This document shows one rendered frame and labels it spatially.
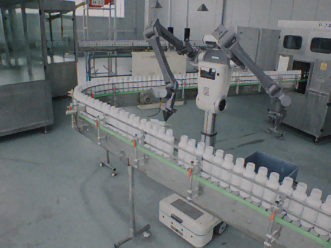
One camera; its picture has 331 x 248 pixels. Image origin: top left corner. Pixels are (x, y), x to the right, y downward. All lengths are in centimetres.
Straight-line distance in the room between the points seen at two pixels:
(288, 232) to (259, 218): 14
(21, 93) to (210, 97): 318
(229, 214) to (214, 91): 96
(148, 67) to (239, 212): 463
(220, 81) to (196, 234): 123
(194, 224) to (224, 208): 90
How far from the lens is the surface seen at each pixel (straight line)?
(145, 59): 558
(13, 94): 444
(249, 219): 132
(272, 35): 834
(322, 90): 485
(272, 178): 120
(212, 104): 201
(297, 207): 121
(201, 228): 224
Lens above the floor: 174
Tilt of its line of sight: 20 degrees down
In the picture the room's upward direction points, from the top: 2 degrees clockwise
